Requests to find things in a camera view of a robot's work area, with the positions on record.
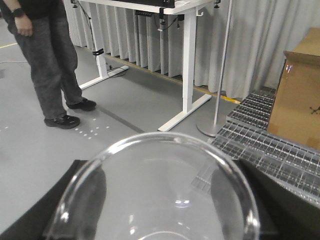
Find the metal floor grating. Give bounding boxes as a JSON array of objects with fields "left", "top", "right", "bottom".
[{"left": 209, "top": 88, "right": 320, "bottom": 207}]

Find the standing person in dark clothes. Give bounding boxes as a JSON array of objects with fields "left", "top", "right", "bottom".
[{"left": 0, "top": 0, "right": 96, "bottom": 129}]

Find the cardboard box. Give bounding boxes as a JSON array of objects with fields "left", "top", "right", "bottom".
[{"left": 267, "top": 27, "right": 320, "bottom": 150}]

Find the white standing desk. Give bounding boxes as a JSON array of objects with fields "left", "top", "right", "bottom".
[{"left": 80, "top": 0, "right": 212, "bottom": 132}]

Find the grey curtain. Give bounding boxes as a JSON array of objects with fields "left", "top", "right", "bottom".
[{"left": 63, "top": 0, "right": 320, "bottom": 100}]

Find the sign stand with pole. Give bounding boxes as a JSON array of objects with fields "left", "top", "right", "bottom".
[{"left": 196, "top": 0, "right": 233, "bottom": 137}]

